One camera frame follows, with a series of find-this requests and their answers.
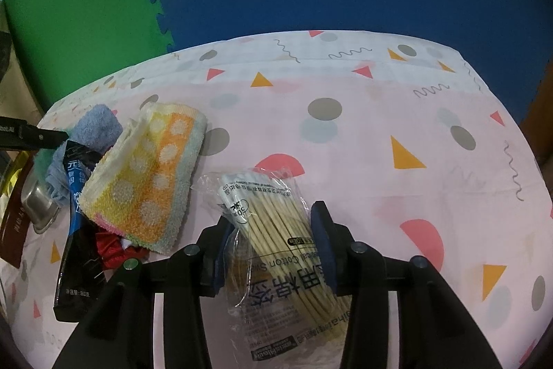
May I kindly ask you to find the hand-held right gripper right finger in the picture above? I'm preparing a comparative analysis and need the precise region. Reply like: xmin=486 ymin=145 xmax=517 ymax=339
xmin=311 ymin=200 xmax=504 ymax=369

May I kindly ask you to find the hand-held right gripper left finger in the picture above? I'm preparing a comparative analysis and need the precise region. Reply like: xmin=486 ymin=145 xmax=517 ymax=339
xmin=52 ymin=218 xmax=236 ymax=369

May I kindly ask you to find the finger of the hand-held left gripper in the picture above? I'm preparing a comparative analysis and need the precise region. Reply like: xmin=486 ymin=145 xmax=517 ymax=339
xmin=17 ymin=122 xmax=70 ymax=148

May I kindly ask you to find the teal fluffy towel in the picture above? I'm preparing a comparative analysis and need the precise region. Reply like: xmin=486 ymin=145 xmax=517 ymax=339
xmin=32 ymin=148 xmax=65 ymax=180

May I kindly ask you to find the light blue towel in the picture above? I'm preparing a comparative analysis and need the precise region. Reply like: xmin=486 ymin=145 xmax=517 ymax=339
xmin=45 ymin=104 xmax=124 ymax=207

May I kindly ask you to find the clear cotton swab packet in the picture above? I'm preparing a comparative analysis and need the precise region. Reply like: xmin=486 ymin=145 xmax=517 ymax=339
xmin=190 ymin=168 xmax=353 ymax=369

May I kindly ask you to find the red tin box gold inside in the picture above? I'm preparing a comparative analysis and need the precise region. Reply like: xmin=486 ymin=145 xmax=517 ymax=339
xmin=0 ymin=150 xmax=37 ymax=268

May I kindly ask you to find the red and pale blue sock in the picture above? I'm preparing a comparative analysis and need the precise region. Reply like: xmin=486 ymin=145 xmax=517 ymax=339
xmin=95 ymin=228 xmax=150 ymax=270

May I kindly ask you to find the black foil packet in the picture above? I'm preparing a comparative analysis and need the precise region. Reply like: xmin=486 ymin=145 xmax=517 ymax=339
xmin=53 ymin=140 xmax=106 ymax=322

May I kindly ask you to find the steel bowl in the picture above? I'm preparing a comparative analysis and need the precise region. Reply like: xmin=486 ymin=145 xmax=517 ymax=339
xmin=19 ymin=176 xmax=61 ymax=236

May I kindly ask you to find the orange yellow dotted towel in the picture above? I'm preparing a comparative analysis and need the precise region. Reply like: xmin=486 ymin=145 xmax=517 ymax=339
xmin=80 ymin=101 xmax=208 ymax=254

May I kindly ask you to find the pink patterned tablecloth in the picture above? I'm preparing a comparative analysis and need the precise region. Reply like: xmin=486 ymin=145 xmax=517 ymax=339
xmin=0 ymin=29 xmax=553 ymax=369

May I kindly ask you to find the green foam mat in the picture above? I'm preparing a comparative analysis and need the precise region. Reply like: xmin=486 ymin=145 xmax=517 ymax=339
xmin=0 ymin=0 xmax=176 ymax=114

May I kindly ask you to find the brown cardboard box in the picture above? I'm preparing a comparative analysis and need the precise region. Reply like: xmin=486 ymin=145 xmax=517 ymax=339
xmin=521 ymin=62 xmax=553 ymax=166

